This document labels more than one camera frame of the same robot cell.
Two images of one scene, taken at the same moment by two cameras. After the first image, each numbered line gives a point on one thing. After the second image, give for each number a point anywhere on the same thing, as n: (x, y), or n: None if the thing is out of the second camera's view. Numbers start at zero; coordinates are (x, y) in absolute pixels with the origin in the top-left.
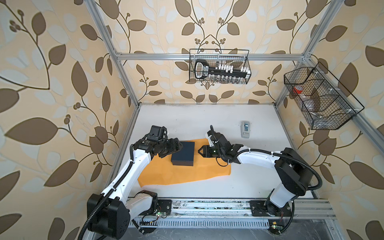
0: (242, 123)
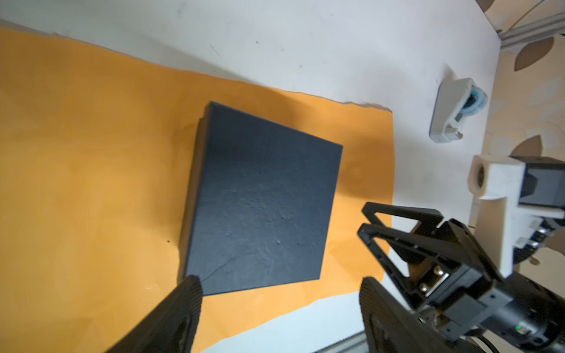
0: (456, 99)
